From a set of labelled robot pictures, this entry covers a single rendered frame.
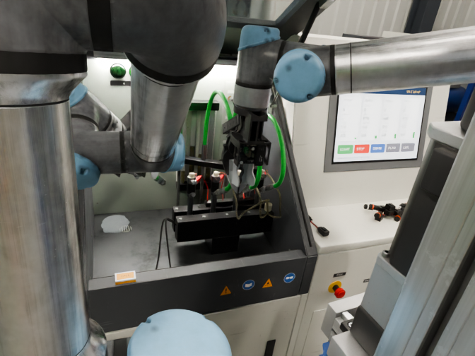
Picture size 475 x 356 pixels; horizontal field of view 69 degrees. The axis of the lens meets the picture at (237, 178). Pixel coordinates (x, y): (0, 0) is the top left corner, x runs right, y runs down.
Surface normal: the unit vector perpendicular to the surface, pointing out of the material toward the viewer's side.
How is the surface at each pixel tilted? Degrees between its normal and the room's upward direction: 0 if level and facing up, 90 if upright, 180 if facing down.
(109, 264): 0
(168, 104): 137
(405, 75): 114
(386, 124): 76
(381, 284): 90
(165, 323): 7
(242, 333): 90
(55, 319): 84
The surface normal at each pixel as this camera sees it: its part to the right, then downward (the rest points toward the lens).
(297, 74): -0.27, 0.39
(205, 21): 0.75, 0.58
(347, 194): 0.35, 0.22
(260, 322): 0.33, 0.44
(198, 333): 0.23, -0.89
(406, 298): -0.91, 0.09
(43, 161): 0.84, 0.24
